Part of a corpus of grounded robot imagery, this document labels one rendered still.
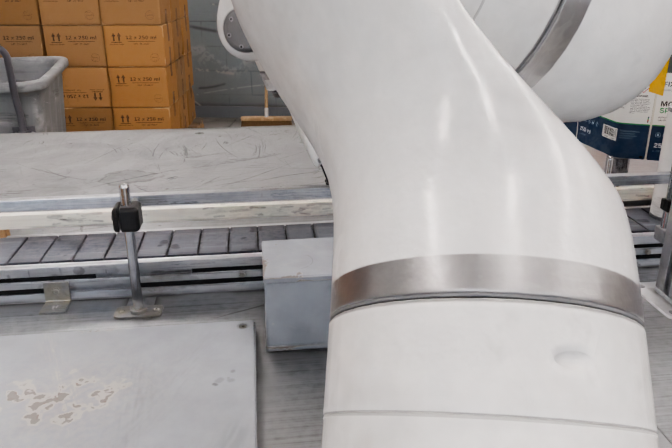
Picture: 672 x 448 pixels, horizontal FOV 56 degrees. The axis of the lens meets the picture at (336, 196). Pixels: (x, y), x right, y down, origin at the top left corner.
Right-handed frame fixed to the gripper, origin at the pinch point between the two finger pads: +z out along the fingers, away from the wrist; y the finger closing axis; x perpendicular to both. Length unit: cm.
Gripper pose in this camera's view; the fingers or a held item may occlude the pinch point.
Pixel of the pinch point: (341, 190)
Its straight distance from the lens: 84.8
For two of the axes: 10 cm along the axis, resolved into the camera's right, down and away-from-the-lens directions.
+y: -1.3, -3.4, 9.3
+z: 3.4, 8.7, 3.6
